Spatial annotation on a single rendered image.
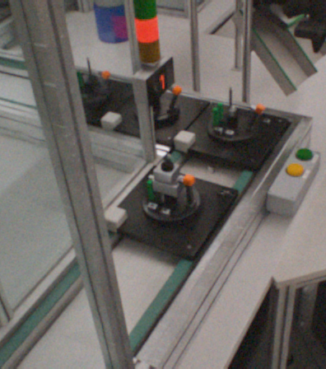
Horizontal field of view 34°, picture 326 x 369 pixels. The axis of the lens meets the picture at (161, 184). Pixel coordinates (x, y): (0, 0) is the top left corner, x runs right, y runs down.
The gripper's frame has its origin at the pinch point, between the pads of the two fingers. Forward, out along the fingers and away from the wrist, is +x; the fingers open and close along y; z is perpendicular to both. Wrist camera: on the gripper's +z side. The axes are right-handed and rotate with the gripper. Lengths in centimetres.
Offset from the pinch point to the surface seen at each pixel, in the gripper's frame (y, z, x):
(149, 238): 50, 19, 28
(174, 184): 40.2, 17.8, 19.9
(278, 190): 22.1, -0.5, 29.4
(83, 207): 89, -2, -21
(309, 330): -11, -7, 124
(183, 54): -50, 65, 39
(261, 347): 4, 7, 125
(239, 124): 3.8, 17.7, 26.3
